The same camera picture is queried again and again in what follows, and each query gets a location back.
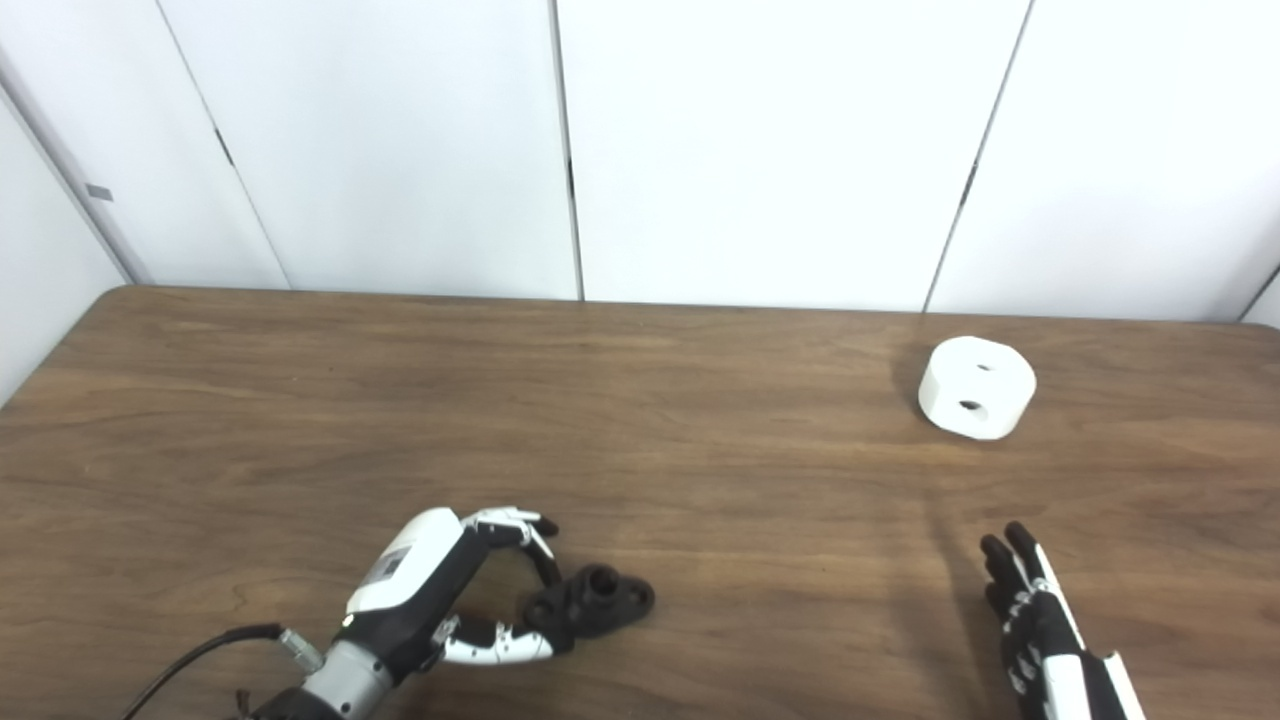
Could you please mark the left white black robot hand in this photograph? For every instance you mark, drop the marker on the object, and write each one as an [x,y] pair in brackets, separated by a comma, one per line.
[410,570]

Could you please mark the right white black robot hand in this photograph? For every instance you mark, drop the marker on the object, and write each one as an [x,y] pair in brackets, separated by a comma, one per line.
[1050,650]

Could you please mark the black flanged holder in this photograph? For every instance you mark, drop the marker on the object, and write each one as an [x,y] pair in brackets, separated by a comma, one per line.
[595,600]

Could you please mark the round white piece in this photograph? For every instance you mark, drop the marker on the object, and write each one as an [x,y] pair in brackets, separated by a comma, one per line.
[975,385]

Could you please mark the small grey wall tag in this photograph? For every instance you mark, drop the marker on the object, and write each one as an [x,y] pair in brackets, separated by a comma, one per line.
[99,192]

